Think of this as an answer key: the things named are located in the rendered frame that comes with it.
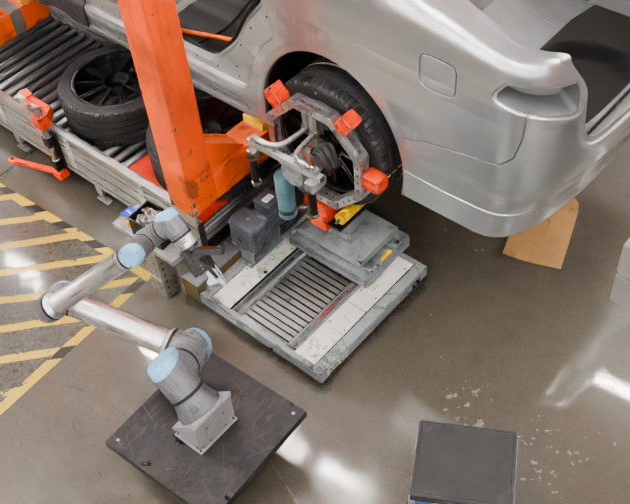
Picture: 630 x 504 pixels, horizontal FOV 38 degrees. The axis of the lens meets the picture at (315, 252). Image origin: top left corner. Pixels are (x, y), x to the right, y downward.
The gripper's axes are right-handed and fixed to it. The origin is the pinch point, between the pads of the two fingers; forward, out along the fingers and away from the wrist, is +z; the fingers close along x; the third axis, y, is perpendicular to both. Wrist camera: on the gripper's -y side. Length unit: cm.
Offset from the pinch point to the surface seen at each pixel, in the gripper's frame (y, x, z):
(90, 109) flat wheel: 47, -147, -93
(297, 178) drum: -40, -47, -11
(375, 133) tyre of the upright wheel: -79, -41, -8
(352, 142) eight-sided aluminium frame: -69, -42, -10
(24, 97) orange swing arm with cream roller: 77, -160, -120
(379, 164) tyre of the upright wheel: -73, -44, 4
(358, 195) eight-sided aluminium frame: -57, -49, 11
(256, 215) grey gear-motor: -5, -89, -2
